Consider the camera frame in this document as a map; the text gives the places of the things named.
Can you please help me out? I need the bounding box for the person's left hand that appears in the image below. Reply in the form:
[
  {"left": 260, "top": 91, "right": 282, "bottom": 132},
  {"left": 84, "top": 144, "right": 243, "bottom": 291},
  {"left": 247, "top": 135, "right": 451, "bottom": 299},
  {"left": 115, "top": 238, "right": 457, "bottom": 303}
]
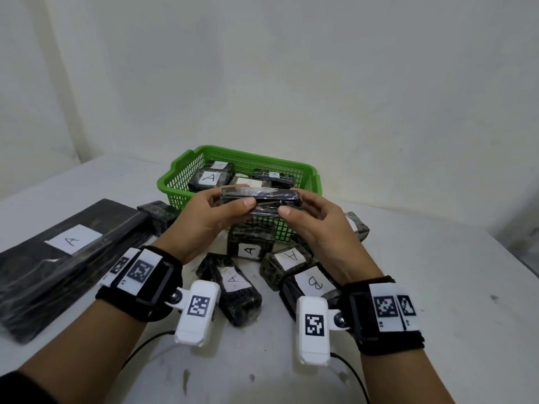
[{"left": 156, "top": 189, "right": 257, "bottom": 264}]

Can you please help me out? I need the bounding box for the person's right hand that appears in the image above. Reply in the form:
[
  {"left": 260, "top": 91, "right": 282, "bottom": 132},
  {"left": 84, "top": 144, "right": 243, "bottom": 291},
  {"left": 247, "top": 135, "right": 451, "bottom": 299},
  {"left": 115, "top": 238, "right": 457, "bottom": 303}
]
[{"left": 277, "top": 192, "right": 385, "bottom": 287}]

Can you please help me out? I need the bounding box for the green plastic mesh basket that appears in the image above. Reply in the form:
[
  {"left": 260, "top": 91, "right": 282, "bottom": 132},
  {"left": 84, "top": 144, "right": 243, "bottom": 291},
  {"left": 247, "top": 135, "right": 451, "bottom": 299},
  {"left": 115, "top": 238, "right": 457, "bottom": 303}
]
[{"left": 157, "top": 145, "right": 323, "bottom": 242}]

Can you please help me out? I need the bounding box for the black packet labelled A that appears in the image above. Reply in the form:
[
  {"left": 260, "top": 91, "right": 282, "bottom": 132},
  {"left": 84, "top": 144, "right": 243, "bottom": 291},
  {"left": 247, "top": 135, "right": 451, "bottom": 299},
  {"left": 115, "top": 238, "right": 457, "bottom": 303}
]
[{"left": 188, "top": 168, "right": 230, "bottom": 193}]

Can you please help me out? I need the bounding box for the black packet red-marked label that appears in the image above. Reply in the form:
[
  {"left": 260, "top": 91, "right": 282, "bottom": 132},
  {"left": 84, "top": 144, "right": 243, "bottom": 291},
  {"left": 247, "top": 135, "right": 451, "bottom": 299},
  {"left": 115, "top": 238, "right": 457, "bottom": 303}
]
[{"left": 206, "top": 160, "right": 236, "bottom": 175}]

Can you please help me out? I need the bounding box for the black packet placed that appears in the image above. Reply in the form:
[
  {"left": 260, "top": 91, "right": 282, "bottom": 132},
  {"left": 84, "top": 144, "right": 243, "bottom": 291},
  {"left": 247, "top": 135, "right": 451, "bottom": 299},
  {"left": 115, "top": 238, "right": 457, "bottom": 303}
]
[{"left": 220, "top": 186, "right": 304, "bottom": 219}]

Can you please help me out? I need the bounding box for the long black packet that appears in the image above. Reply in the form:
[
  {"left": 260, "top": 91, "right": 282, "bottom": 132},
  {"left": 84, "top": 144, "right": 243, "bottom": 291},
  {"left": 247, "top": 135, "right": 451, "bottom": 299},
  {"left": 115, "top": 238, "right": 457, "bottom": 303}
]
[{"left": 252, "top": 168, "right": 295, "bottom": 189}]

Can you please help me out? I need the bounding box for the pile of black packets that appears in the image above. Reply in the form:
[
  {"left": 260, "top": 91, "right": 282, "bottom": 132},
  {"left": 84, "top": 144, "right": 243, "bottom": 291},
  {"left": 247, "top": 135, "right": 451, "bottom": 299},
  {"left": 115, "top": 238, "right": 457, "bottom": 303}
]
[{"left": 0, "top": 199, "right": 371, "bottom": 346}]

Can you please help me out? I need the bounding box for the person's left forearm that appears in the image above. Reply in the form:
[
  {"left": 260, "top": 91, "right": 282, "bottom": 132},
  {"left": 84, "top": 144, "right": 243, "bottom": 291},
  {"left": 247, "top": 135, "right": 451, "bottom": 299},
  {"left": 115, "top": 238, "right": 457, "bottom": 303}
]
[{"left": 0, "top": 298, "right": 159, "bottom": 404}]

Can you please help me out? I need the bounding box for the person's right forearm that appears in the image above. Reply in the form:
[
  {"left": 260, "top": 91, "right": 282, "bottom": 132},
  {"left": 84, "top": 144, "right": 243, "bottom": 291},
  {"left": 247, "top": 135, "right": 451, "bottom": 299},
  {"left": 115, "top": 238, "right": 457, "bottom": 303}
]
[{"left": 360, "top": 347, "right": 455, "bottom": 404}]

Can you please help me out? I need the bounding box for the black left wristband with markers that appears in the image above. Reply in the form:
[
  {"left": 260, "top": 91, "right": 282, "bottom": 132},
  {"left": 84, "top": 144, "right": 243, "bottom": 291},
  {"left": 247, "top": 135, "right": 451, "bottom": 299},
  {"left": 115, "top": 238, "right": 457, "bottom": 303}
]
[{"left": 95, "top": 246, "right": 184, "bottom": 323}]

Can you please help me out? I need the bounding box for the black packet labelled B near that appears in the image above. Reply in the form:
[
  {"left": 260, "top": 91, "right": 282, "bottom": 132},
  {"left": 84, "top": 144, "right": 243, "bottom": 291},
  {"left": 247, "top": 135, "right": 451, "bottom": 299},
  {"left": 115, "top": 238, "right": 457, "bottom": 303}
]
[{"left": 330, "top": 352, "right": 371, "bottom": 404}]

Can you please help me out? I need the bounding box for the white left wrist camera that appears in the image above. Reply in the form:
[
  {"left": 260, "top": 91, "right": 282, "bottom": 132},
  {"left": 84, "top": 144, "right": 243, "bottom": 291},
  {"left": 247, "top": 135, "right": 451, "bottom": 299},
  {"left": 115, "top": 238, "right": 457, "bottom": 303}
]
[{"left": 164, "top": 280, "right": 222, "bottom": 348}]

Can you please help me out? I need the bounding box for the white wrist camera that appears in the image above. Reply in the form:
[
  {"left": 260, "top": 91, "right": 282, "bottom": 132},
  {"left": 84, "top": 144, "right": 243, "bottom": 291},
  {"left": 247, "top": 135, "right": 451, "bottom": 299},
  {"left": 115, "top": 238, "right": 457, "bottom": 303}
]
[
  {"left": 164, "top": 280, "right": 222, "bottom": 348},
  {"left": 294, "top": 296, "right": 353, "bottom": 366}
]

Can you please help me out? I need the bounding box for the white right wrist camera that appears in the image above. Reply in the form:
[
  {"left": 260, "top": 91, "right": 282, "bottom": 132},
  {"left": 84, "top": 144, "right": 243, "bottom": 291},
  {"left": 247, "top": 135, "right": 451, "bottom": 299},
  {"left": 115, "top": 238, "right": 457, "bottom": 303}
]
[{"left": 294, "top": 296, "right": 353, "bottom": 366}]

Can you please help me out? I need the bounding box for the black left camera cable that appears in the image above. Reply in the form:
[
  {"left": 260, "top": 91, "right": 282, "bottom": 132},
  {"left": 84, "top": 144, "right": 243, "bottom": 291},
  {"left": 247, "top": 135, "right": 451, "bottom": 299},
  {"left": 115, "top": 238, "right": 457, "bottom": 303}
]
[{"left": 120, "top": 330, "right": 176, "bottom": 373}]

